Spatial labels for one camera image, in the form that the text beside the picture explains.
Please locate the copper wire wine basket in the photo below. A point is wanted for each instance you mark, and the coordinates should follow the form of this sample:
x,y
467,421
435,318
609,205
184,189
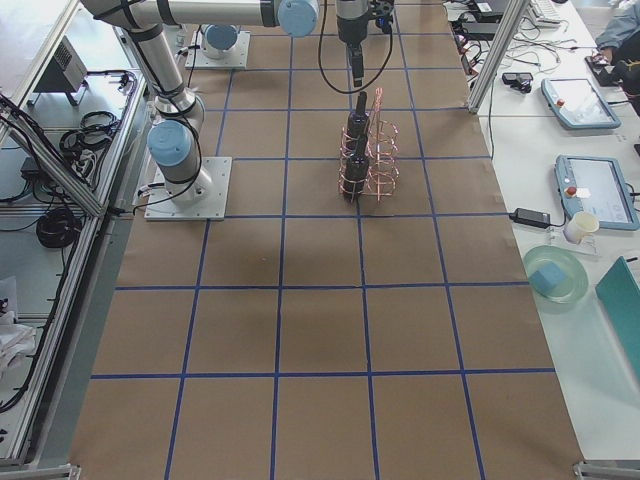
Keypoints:
x,y
383,173

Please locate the wine bottle in basket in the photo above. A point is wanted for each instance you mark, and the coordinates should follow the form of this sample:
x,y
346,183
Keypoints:
x,y
357,123
356,169

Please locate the blue teach pendant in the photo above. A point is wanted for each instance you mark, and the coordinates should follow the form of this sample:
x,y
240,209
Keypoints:
x,y
595,185
578,104

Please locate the black power brick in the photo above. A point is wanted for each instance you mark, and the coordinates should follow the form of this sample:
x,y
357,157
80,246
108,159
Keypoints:
x,y
531,218

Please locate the blue sponge block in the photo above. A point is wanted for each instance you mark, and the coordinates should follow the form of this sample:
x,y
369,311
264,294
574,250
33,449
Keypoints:
x,y
549,279

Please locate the wine bottle in basket left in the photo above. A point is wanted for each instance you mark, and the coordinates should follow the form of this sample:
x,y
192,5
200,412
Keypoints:
x,y
357,123

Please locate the white paper cup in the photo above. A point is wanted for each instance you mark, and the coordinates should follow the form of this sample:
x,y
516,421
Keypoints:
x,y
579,226

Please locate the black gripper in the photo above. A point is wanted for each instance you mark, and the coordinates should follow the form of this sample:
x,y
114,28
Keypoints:
x,y
351,28

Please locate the teal folder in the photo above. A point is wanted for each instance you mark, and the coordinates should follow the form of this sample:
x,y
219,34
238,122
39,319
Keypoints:
x,y
618,292

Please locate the green glass plate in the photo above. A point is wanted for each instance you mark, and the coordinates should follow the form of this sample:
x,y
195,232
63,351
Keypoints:
x,y
578,280

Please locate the lower blue teach pendant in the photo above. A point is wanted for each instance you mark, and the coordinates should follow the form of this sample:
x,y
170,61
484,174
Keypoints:
x,y
595,185

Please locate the aluminium frame post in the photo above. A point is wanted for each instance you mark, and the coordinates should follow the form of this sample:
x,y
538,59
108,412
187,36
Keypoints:
x,y
502,39

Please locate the upper blue teach pendant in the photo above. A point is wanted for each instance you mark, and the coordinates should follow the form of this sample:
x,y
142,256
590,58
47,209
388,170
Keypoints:
x,y
578,104

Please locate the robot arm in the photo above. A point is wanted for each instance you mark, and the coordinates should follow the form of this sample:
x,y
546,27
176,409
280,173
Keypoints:
x,y
143,23
217,40

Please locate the wine bottle in basket right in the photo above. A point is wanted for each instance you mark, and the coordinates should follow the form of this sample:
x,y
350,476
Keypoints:
x,y
356,169

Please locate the grey electronics box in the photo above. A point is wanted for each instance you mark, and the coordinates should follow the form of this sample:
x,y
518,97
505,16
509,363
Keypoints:
x,y
65,73

